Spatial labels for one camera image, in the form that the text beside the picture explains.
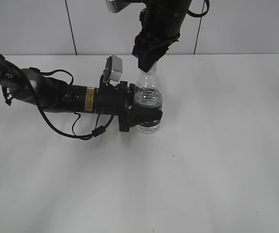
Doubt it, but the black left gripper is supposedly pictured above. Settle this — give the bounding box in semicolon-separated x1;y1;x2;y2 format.
95;81;163;132

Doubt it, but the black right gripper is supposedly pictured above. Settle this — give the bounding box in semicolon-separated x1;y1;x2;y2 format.
132;31;180;72

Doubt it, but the white green bottle cap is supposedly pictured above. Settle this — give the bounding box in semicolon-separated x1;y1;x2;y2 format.
146;63;157;75

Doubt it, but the clear green-label water bottle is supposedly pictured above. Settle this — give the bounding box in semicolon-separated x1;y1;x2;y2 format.
134;71;163;134

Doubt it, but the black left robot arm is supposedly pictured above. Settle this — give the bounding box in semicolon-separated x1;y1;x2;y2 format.
0;55;163;132

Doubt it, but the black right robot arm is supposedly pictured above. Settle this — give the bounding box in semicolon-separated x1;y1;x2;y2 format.
132;0;191;73

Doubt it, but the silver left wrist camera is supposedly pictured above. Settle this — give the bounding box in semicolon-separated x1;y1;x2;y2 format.
103;55;123;83

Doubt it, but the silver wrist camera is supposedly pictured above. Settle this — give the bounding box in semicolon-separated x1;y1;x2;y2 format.
105;0;130;14
103;55;123;83

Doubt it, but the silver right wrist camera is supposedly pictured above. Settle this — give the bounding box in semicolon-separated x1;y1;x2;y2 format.
105;0;130;14

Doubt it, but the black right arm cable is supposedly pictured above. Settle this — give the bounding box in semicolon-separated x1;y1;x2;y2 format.
186;0;212;18

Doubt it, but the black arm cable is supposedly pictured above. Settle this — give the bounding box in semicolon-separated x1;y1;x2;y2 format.
2;57;115;141
186;0;212;18

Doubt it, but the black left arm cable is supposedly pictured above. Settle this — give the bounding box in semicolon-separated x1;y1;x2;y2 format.
2;57;115;141

